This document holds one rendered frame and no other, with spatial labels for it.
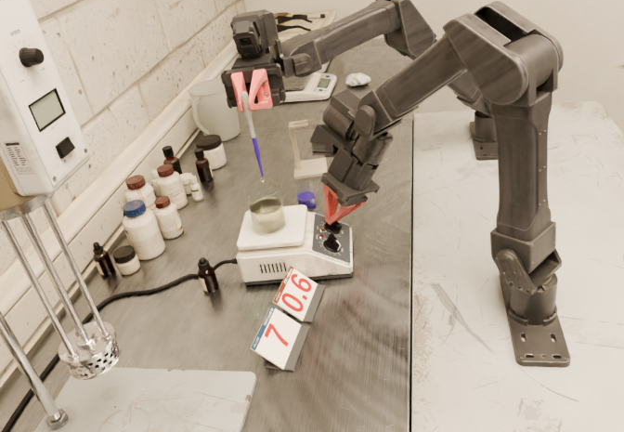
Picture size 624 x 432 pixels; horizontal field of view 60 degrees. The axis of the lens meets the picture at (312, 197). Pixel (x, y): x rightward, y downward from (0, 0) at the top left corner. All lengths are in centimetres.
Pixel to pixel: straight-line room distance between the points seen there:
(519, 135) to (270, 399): 49
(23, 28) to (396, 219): 78
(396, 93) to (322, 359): 41
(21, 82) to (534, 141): 56
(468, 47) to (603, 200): 58
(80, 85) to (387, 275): 76
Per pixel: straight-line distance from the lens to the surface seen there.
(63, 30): 127
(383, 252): 102
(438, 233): 106
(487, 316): 90
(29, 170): 55
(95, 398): 91
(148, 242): 113
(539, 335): 86
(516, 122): 71
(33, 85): 55
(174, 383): 87
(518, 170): 75
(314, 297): 94
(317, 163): 134
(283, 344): 86
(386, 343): 85
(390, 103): 83
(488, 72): 69
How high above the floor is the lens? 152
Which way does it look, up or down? 31 degrees down
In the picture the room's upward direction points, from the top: 10 degrees counter-clockwise
